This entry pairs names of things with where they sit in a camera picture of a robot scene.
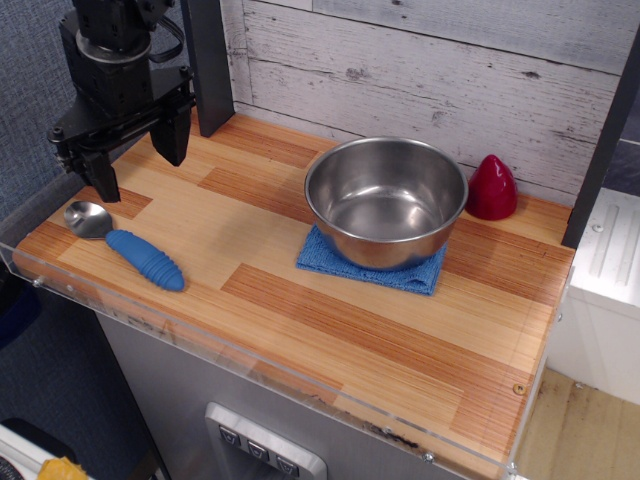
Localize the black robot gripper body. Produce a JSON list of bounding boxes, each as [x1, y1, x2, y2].
[[48, 46, 195, 175]]

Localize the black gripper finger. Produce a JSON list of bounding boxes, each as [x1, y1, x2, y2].
[[150, 109, 191, 167], [81, 152, 121, 203]]

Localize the stainless steel pot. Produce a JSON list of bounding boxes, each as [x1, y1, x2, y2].
[[304, 137, 468, 271]]

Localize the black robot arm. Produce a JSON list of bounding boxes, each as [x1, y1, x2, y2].
[[48, 1, 195, 203]]

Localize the blue folded cloth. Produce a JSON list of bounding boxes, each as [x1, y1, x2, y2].
[[296, 225, 447, 296]]

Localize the clear acrylic edge guard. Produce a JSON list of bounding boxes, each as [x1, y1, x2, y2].
[[2, 233, 573, 479]]

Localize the stainless steel cabinet front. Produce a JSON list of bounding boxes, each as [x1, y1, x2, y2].
[[94, 312, 481, 480]]

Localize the yellow object bottom left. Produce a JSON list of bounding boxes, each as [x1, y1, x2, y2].
[[36, 457, 91, 480]]

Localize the silver dispenser control panel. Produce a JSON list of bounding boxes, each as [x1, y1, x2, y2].
[[205, 402, 328, 479]]

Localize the red cone-shaped toy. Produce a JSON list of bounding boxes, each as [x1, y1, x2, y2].
[[466, 154, 518, 220]]

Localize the white cabinet at right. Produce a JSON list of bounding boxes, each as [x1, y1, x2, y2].
[[546, 188, 639, 404]]

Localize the blue handled metal spoon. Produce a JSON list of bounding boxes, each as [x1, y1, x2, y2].
[[63, 201, 186, 292]]

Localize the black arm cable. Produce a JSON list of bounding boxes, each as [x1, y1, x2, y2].
[[147, 13, 185, 65]]

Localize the dark grey left post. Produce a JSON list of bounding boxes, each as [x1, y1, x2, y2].
[[181, 0, 235, 137]]

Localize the dark grey post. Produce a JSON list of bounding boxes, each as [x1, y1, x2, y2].
[[181, 0, 235, 137], [561, 32, 639, 249]]

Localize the dark grey right post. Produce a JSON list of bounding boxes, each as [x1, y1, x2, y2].
[[561, 32, 639, 249]]

